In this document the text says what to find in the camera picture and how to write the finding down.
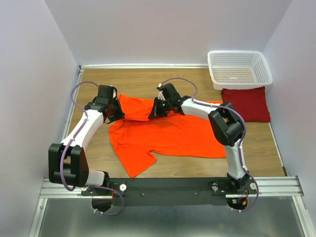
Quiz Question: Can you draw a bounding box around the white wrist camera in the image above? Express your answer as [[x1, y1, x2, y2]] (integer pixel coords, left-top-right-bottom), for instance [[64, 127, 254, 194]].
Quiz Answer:
[[157, 83, 165, 101], [113, 87, 118, 98]]

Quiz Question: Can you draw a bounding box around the white plastic basket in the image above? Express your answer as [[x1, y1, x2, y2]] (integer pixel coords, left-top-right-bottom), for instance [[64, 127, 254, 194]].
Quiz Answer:
[[207, 50, 273, 90]]

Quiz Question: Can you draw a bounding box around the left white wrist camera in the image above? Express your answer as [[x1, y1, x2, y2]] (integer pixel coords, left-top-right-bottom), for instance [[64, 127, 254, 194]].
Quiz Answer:
[[113, 87, 118, 98]]

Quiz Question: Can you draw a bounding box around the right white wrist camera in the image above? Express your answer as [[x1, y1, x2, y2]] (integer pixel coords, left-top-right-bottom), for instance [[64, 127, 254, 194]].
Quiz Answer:
[[157, 83, 165, 101]]

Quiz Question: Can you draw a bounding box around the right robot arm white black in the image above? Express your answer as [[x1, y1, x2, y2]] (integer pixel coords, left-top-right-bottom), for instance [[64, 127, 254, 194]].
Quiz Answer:
[[149, 83, 250, 194]]

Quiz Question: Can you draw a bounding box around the folded dark red t shirt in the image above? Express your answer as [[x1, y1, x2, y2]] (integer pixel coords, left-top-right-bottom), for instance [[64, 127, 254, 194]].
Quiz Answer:
[[221, 86, 271, 123]]

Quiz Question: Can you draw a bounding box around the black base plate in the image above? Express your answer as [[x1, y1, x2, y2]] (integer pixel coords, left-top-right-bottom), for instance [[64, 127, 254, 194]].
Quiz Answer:
[[81, 177, 257, 213]]

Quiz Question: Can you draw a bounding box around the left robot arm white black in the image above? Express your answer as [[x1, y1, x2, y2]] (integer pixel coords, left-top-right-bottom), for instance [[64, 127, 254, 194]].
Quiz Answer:
[[48, 85, 124, 195]]

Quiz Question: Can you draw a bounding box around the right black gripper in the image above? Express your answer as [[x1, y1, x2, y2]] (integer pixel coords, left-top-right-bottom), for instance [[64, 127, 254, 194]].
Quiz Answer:
[[148, 97, 171, 119]]

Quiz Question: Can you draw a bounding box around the aluminium rail frame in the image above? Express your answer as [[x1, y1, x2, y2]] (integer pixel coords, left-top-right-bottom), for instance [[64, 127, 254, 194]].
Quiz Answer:
[[29, 67, 314, 237]]

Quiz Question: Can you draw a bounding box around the orange t shirt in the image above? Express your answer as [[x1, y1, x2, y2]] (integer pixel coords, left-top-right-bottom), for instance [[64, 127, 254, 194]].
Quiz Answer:
[[109, 94, 226, 178]]

